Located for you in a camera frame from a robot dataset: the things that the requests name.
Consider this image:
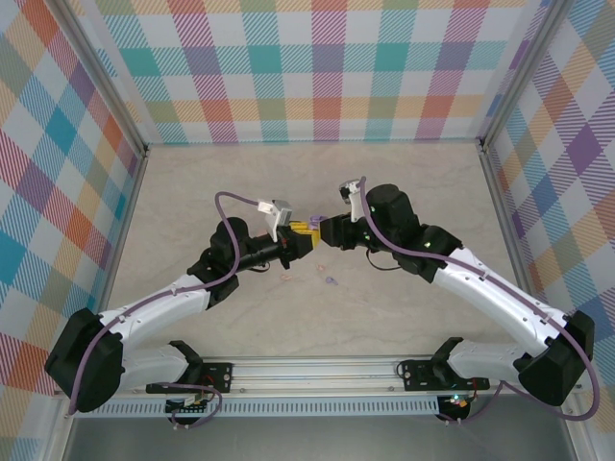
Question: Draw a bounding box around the grey metal shelf panel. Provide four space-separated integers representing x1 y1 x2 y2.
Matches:
45 412 590 461

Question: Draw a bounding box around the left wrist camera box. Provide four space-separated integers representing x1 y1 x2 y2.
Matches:
257 197 294 244

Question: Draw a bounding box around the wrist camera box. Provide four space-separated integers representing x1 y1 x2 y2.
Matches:
257 197 294 244
337 176 369 225

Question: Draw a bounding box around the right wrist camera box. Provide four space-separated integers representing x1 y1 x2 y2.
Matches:
337 176 369 225

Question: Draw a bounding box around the aluminium side rail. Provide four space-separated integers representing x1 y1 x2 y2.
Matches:
479 142 547 318
93 146 150 318

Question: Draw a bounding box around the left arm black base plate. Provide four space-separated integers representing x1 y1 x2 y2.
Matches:
146 362 234 395

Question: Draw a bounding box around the aluminium mounting rail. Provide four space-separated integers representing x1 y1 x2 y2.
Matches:
51 353 583 399

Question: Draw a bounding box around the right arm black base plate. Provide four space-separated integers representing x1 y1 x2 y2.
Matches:
401 358 491 393

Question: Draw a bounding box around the slotted grey cable duct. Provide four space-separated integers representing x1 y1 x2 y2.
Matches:
74 394 441 418

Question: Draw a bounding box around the aluminium corner frame post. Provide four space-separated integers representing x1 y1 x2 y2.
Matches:
56 0 149 158
478 0 571 153

